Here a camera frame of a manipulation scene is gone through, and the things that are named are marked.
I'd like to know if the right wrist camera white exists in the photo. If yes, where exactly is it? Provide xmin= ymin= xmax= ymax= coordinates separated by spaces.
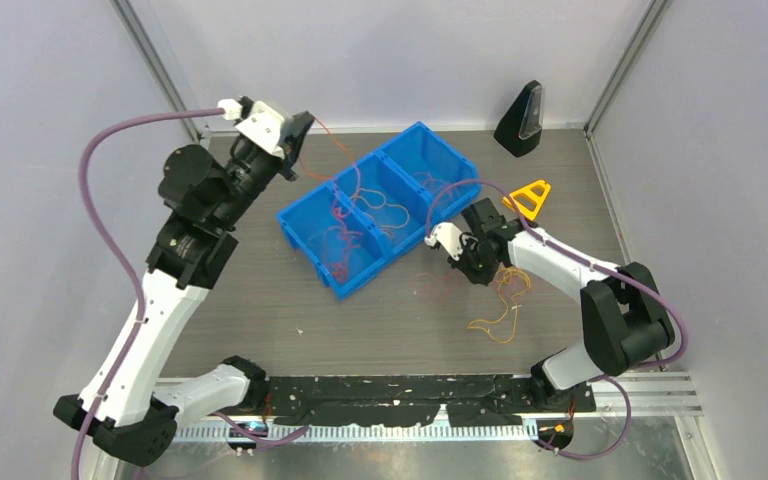
xmin=424 ymin=222 xmax=464 ymax=261

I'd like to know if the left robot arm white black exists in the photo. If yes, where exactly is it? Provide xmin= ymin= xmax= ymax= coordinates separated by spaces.
xmin=54 ymin=102 xmax=314 ymax=467

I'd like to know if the yellow cable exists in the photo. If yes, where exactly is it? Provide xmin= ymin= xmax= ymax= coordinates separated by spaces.
xmin=349 ymin=188 xmax=532 ymax=346

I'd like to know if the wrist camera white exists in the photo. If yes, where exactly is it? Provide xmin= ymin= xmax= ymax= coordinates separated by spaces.
xmin=217 ymin=97 xmax=290 ymax=155
xmin=424 ymin=222 xmax=464 ymax=261

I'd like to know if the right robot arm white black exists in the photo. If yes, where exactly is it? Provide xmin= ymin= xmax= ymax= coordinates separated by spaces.
xmin=426 ymin=199 xmax=676 ymax=411

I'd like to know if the yellow triangular plastic piece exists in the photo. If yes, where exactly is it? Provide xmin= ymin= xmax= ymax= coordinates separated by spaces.
xmin=502 ymin=179 xmax=552 ymax=222

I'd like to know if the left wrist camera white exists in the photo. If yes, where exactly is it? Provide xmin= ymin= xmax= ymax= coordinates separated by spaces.
xmin=217 ymin=97 xmax=290 ymax=155

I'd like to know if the pink cable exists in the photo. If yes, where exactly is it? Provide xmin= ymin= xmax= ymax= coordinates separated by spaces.
xmin=317 ymin=170 xmax=465 ymax=299

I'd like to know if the blue three-compartment plastic bin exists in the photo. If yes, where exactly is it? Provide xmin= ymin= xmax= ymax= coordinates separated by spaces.
xmin=276 ymin=122 xmax=481 ymax=300

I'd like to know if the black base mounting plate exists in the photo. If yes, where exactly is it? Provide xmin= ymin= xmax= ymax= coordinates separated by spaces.
xmin=221 ymin=374 xmax=597 ymax=429

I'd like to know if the black wedge-shaped stand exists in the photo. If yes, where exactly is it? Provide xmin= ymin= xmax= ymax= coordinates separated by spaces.
xmin=493 ymin=80 xmax=544 ymax=158

